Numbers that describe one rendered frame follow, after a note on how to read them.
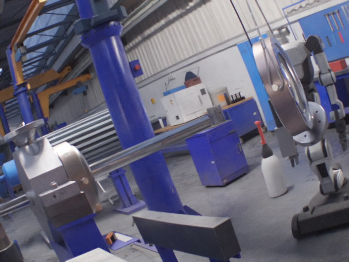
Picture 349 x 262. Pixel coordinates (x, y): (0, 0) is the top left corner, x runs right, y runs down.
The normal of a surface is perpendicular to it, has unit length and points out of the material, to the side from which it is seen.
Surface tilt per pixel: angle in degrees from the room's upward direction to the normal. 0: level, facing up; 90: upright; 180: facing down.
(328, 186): 106
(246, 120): 90
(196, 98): 90
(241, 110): 90
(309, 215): 45
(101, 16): 90
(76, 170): 74
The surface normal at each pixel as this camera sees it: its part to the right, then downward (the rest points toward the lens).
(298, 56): -0.51, 0.26
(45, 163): 0.11, -0.74
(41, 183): 0.50, -0.11
